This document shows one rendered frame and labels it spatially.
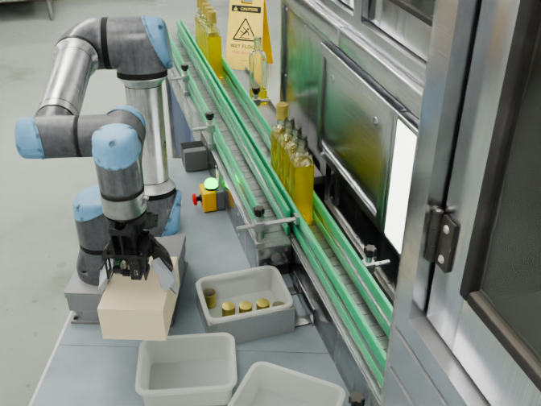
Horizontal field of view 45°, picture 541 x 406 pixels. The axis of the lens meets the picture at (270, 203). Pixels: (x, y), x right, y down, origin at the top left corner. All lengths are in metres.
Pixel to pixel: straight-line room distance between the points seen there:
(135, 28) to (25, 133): 0.42
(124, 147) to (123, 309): 0.32
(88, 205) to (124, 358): 0.38
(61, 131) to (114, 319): 0.35
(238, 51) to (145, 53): 3.69
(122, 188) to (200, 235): 0.96
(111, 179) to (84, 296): 0.67
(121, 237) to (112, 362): 0.58
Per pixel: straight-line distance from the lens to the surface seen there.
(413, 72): 1.45
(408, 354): 0.76
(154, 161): 1.56
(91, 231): 1.63
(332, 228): 1.70
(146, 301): 1.23
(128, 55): 1.49
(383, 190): 1.58
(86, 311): 1.74
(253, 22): 5.10
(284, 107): 1.85
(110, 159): 1.06
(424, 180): 0.64
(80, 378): 1.64
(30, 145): 1.19
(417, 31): 1.46
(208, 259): 1.92
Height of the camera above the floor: 1.93
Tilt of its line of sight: 33 degrees down
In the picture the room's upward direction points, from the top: straight up
